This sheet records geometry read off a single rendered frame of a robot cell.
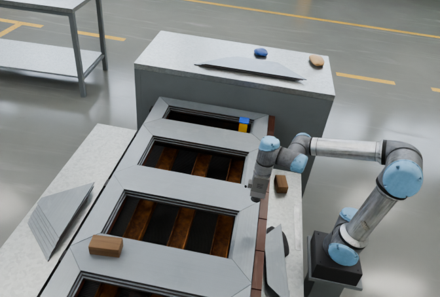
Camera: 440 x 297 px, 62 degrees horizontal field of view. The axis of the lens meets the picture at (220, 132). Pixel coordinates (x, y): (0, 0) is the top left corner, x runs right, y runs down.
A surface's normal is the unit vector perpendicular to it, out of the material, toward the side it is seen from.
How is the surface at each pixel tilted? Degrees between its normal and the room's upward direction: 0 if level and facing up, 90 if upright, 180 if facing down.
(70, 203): 0
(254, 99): 90
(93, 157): 0
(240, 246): 0
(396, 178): 78
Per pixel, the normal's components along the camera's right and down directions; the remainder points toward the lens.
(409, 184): -0.39, 0.33
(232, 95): -0.16, 0.58
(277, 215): 0.09, -0.80
